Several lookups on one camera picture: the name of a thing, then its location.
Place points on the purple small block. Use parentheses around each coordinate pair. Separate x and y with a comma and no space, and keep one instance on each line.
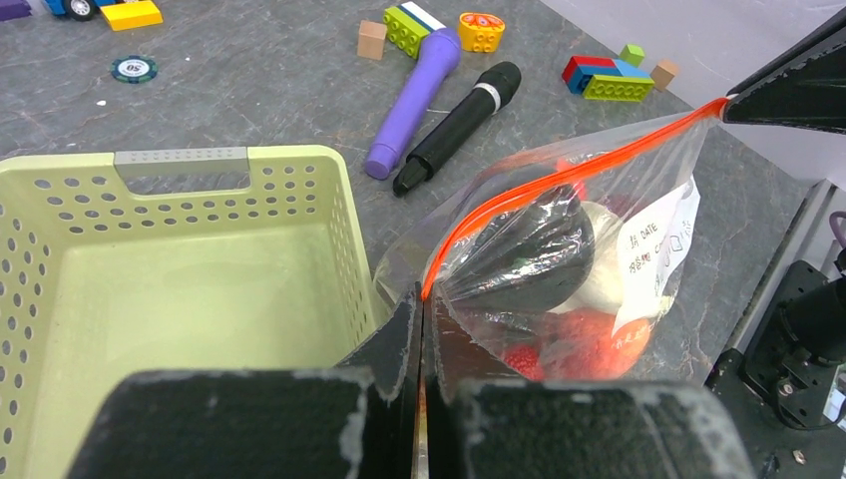
(14,9)

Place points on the brown wooden cube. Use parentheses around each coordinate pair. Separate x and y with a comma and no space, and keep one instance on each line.
(371,40)

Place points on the orange yellow round toy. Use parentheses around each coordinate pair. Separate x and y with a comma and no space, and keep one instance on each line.
(480,32)

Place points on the dark purple toy mangosteen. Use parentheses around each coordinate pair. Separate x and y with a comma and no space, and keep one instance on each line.
(532,259)

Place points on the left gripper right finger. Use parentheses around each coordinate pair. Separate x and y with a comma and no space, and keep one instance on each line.
(455,368)

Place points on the small blue round disc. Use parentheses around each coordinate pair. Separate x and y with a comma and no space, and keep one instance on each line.
(134,69)

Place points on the blue toy car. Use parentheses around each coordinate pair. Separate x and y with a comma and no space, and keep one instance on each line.
(79,10)

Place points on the white toy mushroom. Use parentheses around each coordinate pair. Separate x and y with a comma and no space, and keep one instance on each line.
(603,289)

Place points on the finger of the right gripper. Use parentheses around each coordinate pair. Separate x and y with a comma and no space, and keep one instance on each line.
(802,88)

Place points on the green white toy bricks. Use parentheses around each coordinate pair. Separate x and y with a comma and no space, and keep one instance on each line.
(407,25)

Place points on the small green cube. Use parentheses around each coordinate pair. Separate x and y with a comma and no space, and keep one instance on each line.
(632,54)

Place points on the red toy apple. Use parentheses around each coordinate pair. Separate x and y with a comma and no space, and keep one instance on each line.
(583,344)

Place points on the black microphone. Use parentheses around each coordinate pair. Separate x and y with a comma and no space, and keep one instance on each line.
(494,89)

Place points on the multicolour brick stack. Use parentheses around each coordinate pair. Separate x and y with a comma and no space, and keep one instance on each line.
(606,79)

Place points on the tan wooden cube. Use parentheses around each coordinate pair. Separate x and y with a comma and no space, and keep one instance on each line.
(663,73)

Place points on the yellow toy brick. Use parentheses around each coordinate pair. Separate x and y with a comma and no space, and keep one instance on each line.
(132,15)

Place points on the purple flashlight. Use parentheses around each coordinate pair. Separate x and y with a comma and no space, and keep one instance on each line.
(439,56)

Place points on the light green plastic basket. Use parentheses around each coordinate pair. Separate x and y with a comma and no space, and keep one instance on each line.
(113,263)

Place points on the clear orange zip top bag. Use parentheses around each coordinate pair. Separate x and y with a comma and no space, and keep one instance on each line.
(642,172)

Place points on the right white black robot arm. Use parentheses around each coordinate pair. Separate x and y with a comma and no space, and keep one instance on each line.
(800,341)

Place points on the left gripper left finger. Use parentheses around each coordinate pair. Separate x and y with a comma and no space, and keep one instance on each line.
(392,354)

